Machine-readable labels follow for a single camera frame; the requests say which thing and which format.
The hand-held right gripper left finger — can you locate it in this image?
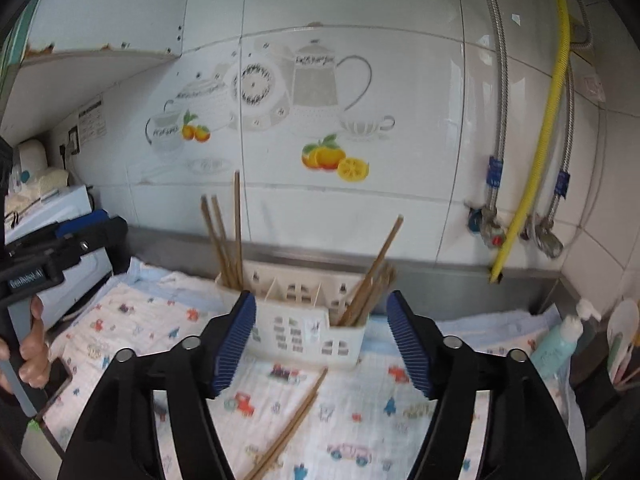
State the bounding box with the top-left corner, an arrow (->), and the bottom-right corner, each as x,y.
57,290 -> 257,480

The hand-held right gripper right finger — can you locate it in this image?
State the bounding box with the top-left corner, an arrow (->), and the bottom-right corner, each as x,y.
386,290 -> 583,480

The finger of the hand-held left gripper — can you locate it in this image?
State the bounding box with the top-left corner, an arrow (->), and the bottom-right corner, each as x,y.
50,209 -> 130,271

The wooden chopstick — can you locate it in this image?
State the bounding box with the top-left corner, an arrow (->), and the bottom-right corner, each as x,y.
347,264 -> 392,327
355,269 -> 398,327
233,170 -> 245,285
252,391 -> 320,480
200,195 -> 235,287
339,215 -> 405,327
210,195 -> 242,287
245,367 -> 330,480

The cream plastic utensil holder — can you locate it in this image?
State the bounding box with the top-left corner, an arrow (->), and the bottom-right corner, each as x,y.
215,259 -> 367,367

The person's left hand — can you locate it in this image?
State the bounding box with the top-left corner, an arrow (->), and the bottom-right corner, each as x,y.
0,294 -> 52,393

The white appliance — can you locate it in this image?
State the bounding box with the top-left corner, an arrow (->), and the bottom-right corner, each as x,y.
5,184 -> 117,323

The cream cloth bundle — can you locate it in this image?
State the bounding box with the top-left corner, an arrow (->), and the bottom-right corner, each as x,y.
29,166 -> 70,197

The white rounded container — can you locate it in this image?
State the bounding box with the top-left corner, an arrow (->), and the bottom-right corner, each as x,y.
16,138 -> 49,182

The white label sticker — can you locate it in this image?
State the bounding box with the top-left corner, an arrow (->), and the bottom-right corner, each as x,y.
78,99 -> 107,144

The white cartoon printed blanket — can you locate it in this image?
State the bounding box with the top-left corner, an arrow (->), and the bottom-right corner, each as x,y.
42,257 -> 586,480

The metal valve with red knob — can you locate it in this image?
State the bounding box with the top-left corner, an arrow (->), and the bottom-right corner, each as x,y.
466,202 -> 507,249

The teal pump bottle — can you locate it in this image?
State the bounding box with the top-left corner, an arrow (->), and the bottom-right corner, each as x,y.
530,299 -> 602,386

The wall socket with plug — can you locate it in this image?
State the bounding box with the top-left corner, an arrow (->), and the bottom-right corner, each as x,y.
60,127 -> 82,168

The white wall cabinet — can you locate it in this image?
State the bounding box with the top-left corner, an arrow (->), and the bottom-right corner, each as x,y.
0,0 -> 193,133

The yellow gas hose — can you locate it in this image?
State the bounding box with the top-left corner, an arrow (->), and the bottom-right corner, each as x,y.
489,0 -> 572,285

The braided metal hose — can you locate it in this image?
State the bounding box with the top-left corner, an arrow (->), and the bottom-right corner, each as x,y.
462,0 -> 510,213
542,0 -> 596,231

